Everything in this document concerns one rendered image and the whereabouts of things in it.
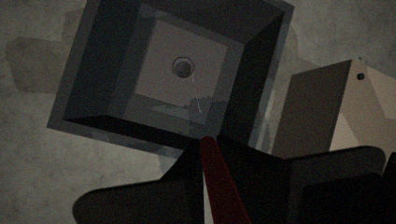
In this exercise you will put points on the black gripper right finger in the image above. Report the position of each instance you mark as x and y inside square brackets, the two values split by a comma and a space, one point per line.
[271, 188]

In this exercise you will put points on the dark red peg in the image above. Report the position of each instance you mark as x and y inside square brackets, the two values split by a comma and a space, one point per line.
[225, 202]

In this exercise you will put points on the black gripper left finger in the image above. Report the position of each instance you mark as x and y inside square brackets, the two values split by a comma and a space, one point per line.
[176, 198]

